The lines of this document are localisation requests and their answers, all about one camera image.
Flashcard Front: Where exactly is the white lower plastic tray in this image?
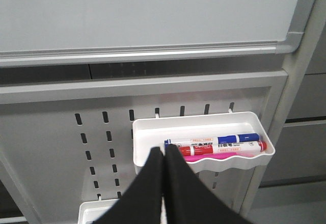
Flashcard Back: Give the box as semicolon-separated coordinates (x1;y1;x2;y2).
77;199;118;224

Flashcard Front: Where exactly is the red whiteboard marker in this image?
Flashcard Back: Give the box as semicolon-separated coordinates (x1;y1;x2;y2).
178;141;267;156

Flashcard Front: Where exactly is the pink eraser block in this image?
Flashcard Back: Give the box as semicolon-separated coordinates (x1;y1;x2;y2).
184;152;255;162

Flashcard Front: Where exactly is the white whiteboard with aluminium frame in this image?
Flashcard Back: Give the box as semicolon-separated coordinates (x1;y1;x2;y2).
1;0;315;68

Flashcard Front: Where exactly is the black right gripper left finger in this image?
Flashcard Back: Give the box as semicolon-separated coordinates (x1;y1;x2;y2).
93;147;164;223

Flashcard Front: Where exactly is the white pegboard stand frame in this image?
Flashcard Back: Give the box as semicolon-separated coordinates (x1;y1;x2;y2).
1;0;325;223

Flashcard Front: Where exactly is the blue whiteboard marker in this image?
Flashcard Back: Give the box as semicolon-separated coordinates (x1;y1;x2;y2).
164;133;260;147

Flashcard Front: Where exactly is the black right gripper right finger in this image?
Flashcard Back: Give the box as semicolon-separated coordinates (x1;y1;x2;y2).
164;145;250;223

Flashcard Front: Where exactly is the white upper plastic tray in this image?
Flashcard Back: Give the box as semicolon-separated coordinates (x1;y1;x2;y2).
132;111;275;173

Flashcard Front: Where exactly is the white plastic tray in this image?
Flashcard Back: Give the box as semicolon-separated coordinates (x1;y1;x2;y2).
132;111;275;173
77;199;118;224

